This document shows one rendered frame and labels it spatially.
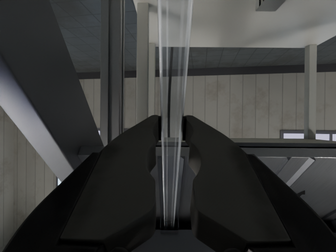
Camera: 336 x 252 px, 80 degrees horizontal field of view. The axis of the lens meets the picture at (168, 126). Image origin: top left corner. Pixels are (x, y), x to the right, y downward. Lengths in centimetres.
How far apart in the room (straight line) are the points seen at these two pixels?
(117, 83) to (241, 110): 316
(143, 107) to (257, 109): 309
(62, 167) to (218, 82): 339
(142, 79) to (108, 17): 18
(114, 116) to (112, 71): 9
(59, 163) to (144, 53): 44
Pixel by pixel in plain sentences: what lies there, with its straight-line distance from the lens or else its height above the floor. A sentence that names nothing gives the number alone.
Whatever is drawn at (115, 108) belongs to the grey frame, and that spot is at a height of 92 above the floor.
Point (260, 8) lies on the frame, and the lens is 61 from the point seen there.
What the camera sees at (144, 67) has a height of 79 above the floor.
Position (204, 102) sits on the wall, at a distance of 345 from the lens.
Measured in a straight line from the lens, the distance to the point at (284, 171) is 22.
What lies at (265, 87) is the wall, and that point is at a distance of 363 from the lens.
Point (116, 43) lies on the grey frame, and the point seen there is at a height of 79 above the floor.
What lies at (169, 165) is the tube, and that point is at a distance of 16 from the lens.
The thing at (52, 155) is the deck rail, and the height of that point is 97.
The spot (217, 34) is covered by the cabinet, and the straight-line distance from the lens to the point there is 82.
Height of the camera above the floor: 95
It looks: level
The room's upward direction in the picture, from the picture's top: 179 degrees counter-clockwise
